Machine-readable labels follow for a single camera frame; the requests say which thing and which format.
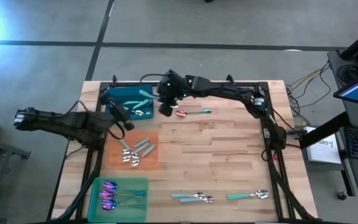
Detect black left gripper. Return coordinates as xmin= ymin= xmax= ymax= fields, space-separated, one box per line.
xmin=100 ymin=93 xmax=132 ymax=124

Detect grey-blue handled spoon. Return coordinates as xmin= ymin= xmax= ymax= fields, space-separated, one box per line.
xmin=122 ymin=138 xmax=151 ymax=156
xmin=119 ymin=139 xmax=140 ymax=160
xmin=170 ymin=192 xmax=206 ymax=200
xmin=131 ymin=144 xmax=157 ymax=167
xmin=180 ymin=195 xmax=215 ymax=204
xmin=122 ymin=142 xmax=151 ymax=163

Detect blue plastic bin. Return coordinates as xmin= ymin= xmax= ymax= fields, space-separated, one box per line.
xmin=105 ymin=84 xmax=155 ymax=121

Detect spoons at top centre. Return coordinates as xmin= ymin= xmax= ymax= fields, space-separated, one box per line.
xmin=175 ymin=108 xmax=213 ymax=118

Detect translucent orange bin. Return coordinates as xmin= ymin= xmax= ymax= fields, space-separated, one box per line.
xmin=105 ymin=129 xmax=160 ymax=170

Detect translucent green bin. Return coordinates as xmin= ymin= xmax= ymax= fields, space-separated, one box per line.
xmin=87 ymin=176 xmax=150 ymax=223

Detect black diagonal stand beam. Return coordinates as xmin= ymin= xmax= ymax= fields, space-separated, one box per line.
xmin=300 ymin=111 xmax=352 ymax=149

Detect white paper booklet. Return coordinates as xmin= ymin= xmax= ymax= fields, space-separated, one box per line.
xmin=305 ymin=133 xmax=342 ymax=165

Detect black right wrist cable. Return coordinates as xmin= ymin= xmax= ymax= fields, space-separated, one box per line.
xmin=139 ymin=73 xmax=167 ymax=83

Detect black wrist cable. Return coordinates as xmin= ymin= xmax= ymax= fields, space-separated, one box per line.
xmin=107 ymin=119 xmax=126 ymax=141
xmin=139 ymin=73 xmax=167 ymax=83

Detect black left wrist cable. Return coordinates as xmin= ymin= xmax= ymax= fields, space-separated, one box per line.
xmin=107 ymin=119 xmax=126 ymax=141

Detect yellow cable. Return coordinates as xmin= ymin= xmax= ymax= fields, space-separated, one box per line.
xmin=287 ymin=67 xmax=329 ymax=91

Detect black coiled cable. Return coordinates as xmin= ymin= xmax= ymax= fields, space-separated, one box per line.
xmin=336 ymin=63 xmax=358 ymax=84

